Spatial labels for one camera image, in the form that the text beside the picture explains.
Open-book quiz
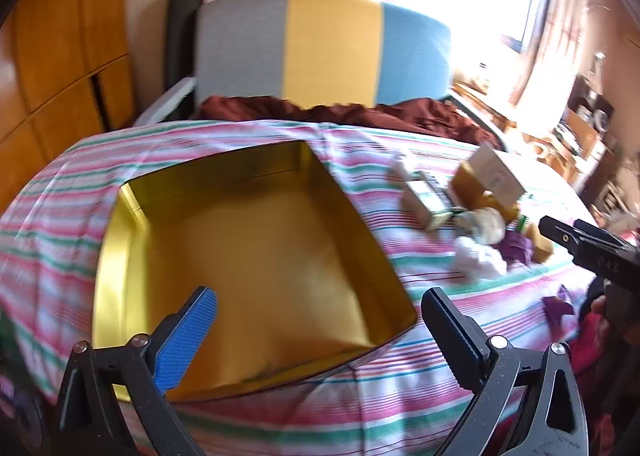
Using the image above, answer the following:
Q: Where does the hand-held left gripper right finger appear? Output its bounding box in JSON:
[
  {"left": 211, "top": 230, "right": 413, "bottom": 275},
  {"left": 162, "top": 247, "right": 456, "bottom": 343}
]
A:
[{"left": 421, "top": 287, "right": 588, "bottom": 456}]

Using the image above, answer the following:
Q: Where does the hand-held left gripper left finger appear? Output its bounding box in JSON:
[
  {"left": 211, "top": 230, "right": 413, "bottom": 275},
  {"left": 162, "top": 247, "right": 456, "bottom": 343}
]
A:
[{"left": 56, "top": 286, "right": 219, "bottom": 456}]

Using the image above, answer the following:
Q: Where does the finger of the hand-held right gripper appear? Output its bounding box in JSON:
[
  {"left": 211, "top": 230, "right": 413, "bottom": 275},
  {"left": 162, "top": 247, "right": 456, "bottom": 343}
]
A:
[
  {"left": 574, "top": 219, "right": 640, "bottom": 249},
  {"left": 539, "top": 216, "right": 640, "bottom": 283}
]

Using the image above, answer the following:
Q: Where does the tan box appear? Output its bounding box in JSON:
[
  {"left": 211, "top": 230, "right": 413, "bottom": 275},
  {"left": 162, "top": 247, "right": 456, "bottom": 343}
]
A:
[{"left": 522, "top": 221, "right": 556, "bottom": 264}]

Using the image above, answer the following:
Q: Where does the white wrapper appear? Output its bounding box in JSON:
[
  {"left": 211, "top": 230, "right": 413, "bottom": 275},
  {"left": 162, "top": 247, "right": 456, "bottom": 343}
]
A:
[{"left": 451, "top": 236, "right": 508, "bottom": 281}]

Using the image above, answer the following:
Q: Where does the purple wrapper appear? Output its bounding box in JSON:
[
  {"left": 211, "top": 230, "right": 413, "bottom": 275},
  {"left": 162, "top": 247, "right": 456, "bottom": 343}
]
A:
[
  {"left": 542, "top": 283, "right": 576, "bottom": 319},
  {"left": 500, "top": 230, "right": 536, "bottom": 267}
]

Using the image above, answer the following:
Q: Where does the gold tin box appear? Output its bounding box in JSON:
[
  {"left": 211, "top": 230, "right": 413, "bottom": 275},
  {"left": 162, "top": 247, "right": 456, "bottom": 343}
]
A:
[{"left": 92, "top": 140, "right": 418, "bottom": 402}]

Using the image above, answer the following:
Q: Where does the pearly white pastry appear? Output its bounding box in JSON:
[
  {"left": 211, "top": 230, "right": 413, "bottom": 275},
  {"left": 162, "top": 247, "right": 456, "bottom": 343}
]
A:
[{"left": 455, "top": 208, "right": 507, "bottom": 244}]

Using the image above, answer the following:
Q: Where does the small green cracker packet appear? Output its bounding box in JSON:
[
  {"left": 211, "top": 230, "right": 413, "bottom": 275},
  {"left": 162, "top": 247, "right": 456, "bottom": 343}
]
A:
[{"left": 400, "top": 171, "right": 463, "bottom": 233}]

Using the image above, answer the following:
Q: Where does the person's right hand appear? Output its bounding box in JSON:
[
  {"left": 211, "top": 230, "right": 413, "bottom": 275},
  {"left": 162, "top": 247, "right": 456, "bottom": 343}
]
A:
[{"left": 582, "top": 293, "right": 613, "bottom": 337}]

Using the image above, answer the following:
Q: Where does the person's red clothing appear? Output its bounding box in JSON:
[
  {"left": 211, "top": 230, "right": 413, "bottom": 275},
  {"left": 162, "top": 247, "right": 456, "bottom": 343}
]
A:
[{"left": 570, "top": 311, "right": 616, "bottom": 437}]

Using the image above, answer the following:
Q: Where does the striped cloth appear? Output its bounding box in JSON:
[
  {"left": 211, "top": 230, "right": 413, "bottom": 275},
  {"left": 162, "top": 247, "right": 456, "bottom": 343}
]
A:
[{"left": 0, "top": 120, "right": 601, "bottom": 456}]

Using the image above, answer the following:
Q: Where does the cluttered shelf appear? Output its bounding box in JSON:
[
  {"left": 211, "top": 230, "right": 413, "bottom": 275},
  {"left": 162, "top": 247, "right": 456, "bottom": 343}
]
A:
[{"left": 550, "top": 51, "right": 640, "bottom": 217}]

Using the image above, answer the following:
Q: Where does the wooden desk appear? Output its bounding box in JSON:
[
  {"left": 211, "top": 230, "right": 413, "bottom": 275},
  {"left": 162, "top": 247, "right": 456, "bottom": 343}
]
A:
[{"left": 452, "top": 78, "right": 566, "bottom": 172}]

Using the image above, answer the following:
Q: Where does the maroon blanket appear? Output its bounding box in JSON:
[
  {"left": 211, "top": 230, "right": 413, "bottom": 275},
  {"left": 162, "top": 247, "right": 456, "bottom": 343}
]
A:
[{"left": 192, "top": 95, "right": 501, "bottom": 147}]

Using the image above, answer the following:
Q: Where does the floral curtain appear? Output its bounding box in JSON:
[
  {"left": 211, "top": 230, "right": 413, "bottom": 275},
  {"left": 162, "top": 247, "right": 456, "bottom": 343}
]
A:
[{"left": 520, "top": 0, "right": 601, "bottom": 107}]

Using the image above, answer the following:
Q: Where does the black rolled mat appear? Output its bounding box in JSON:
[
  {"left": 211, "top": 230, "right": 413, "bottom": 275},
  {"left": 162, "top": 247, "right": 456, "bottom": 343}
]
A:
[{"left": 167, "top": 0, "right": 206, "bottom": 92}]

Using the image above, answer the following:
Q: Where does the wooden wardrobe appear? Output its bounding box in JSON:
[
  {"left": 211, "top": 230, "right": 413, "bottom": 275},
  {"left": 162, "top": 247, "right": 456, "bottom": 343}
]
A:
[{"left": 0, "top": 0, "right": 138, "bottom": 217}]

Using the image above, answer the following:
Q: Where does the grey yellow blue chair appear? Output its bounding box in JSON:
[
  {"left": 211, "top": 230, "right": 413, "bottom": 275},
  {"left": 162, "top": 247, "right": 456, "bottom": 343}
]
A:
[{"left": 135, "top": 0, "right": 506, "bottom": 152}]

